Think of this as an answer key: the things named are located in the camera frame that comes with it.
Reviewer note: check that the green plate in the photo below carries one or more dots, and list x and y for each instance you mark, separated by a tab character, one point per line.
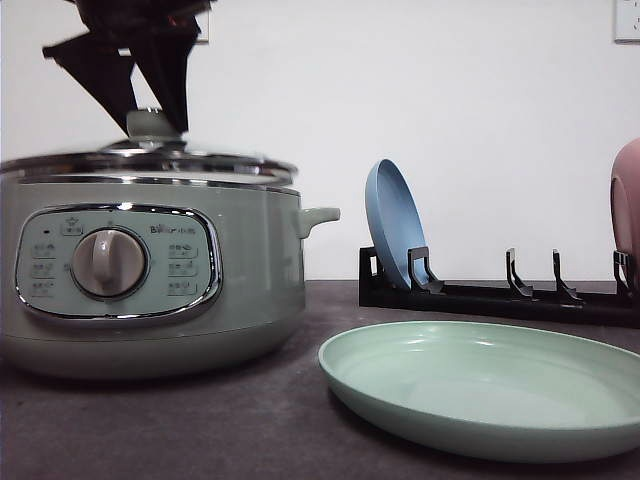
488	391

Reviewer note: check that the pink plate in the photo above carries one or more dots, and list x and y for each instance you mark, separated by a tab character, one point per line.
625	205

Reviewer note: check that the black plate rack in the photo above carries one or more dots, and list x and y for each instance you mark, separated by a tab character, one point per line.
515	299

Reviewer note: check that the white wall socket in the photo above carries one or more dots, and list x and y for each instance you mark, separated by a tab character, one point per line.
202	20
627	22

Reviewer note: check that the blue plate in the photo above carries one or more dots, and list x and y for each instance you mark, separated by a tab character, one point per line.
394	222

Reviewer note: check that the grey table mat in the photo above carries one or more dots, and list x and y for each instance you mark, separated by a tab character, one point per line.
279	421

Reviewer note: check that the glass steamer lid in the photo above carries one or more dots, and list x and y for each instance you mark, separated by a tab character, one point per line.
153	152

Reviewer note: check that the green electric steamer pot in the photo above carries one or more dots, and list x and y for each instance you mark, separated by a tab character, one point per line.
137	278

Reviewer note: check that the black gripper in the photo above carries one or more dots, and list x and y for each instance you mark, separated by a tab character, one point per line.
105	64

